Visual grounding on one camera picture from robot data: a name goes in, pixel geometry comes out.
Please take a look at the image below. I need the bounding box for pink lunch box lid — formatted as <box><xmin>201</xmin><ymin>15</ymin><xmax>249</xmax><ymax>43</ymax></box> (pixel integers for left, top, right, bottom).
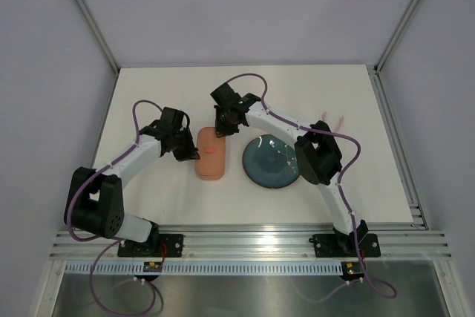
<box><xmin>195</xmin><ymin>127</ymin><xmax>226</xmax><ymax>172</ymax></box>

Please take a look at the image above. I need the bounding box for pink lunch box base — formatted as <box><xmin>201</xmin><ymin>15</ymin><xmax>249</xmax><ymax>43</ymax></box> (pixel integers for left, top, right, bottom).
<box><xmin>195</xmin><ymin>169</ymin><xmax>226</xmax><ymax>180</ymax></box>

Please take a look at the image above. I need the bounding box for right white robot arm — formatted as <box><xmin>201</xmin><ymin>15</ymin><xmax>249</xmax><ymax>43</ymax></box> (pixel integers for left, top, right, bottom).
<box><xmin>211</xmin><ymin>90</ymin><xmax>368</xmax><ymax>257</ymax></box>

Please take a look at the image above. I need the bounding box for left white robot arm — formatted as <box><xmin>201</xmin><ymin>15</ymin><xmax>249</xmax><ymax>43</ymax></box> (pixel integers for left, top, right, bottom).
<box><xmin>65</xmin><ymin>120</ymin><xmax>200</xmax><ymax>256</ymax></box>

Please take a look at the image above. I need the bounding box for blue ceramic plate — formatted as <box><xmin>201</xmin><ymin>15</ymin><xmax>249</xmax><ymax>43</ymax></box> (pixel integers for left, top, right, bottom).
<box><xmin>242</xmin><ymin>134</ymin><xmax>300</xmax><ymax>189</ymax></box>

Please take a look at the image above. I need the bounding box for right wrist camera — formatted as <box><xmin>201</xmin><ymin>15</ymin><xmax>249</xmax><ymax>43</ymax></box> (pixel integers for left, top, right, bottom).
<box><xmin>210</xmin><ymin>83</ymin><xmax>241</xmax><ymax>110</ymax></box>

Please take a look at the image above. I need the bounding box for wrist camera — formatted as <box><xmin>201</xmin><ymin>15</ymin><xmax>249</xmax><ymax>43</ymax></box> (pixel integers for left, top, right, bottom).
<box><xmin>160</xmin><ymin>107</ymin><xmax>190</xmax><ymax>128</ymax></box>
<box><xmin>210</xmin><ymin>83</ymin><xmax>241</xmax><ymax>110</ymax></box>

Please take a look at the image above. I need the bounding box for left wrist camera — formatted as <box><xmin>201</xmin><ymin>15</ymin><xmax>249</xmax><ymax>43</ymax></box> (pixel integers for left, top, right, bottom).
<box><xmin>160</xmin><ymin>107</ymin><xmax>190</xmax><ymax>128</ymax></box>

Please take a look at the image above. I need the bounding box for left black base bracket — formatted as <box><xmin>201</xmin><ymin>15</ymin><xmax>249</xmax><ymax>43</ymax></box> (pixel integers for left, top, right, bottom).
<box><xmin>117</xmin><ymin>234</ymin><xmax>184</xmax><ymax>258</ymax></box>

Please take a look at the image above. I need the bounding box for black base bracket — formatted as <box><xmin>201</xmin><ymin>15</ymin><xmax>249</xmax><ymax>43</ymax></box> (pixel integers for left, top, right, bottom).
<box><xmin>309</xmin><ymin>232</ymin><xmax>381</xmax><ymax>258</ymax></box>
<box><xmin>117</xmin><ymin>234</ymin><xmax>184</xmax><ymax>258</ymax></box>

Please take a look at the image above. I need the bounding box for right black base bracket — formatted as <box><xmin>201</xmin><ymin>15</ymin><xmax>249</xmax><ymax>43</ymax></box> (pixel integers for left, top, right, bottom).
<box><xmin>309</xmin><ymin>232</ymin><xmax>381</xmax><ymax>258</ymax></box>

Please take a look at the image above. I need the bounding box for white slotted cable duct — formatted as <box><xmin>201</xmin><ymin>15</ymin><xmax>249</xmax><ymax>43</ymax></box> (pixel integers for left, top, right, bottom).
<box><xmin>65</xmin><ymin>261</ymin><xmax>343</xmax><ymax>276</ymax></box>

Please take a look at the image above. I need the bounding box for aluminium mounting rail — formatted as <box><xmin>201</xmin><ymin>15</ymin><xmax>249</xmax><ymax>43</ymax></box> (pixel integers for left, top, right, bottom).
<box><xmin>47</xmin><ymin>223</ymin><xmax>452</xmax><ymax>261</ymax></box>

